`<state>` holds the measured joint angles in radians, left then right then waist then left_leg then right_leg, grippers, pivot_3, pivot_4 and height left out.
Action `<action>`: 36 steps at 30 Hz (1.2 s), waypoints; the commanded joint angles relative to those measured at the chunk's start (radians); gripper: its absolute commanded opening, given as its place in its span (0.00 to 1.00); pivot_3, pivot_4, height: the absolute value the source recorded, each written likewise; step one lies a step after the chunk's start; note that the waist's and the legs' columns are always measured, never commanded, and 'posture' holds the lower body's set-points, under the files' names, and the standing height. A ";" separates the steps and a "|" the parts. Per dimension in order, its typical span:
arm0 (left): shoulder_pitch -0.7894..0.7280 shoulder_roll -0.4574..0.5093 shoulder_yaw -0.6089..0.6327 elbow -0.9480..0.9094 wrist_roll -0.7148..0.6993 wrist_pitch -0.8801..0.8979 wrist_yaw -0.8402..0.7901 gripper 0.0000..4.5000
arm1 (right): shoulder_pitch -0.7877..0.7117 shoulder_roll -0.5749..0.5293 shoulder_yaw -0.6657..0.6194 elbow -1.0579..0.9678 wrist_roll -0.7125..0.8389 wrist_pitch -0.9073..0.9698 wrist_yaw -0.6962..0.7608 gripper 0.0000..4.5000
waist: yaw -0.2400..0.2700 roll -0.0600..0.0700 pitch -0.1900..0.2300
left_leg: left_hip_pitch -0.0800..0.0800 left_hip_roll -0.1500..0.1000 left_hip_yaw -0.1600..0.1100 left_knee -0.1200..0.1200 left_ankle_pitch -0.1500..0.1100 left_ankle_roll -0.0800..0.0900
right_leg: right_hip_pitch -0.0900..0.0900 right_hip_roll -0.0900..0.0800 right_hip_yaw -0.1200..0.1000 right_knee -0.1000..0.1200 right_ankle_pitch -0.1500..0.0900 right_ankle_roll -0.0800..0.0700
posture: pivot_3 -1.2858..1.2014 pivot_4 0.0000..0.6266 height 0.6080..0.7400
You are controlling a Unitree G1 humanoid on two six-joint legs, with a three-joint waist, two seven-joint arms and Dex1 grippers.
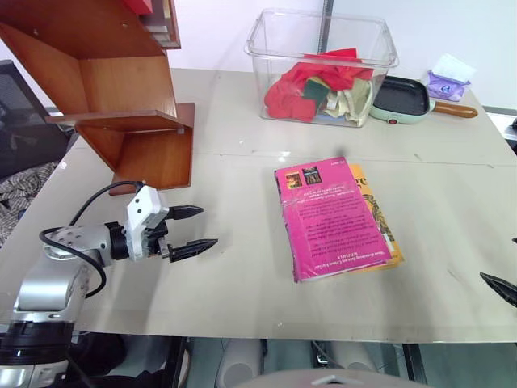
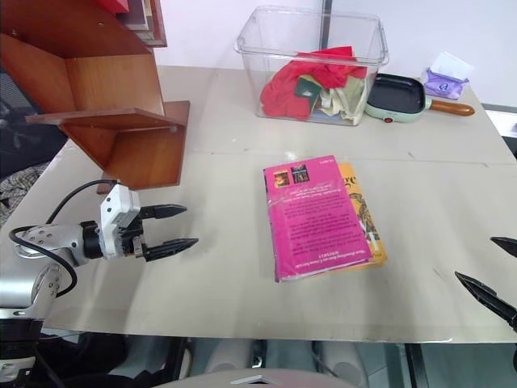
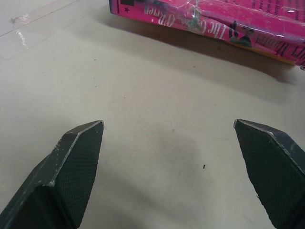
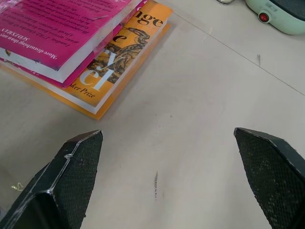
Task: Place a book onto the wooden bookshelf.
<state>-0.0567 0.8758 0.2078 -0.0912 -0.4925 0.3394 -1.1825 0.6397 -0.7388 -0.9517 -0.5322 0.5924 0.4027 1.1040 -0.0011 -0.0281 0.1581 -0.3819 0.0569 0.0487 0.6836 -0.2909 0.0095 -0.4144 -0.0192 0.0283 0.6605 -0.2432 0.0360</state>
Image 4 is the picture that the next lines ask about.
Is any mint green appliance red button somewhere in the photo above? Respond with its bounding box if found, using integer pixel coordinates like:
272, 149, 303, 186
245, 0, 305, 36

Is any magenta paperback book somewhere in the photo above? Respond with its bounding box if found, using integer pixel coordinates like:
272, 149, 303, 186
0, 0, 148, 89

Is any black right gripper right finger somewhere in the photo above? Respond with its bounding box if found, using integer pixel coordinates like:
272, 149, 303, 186
234, 127, 305, 229

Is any orange paperback book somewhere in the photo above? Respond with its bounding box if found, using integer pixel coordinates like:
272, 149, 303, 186
0, 0, 173, 121

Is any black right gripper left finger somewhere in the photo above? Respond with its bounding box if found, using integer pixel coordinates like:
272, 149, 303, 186
0, 129, 103, 229

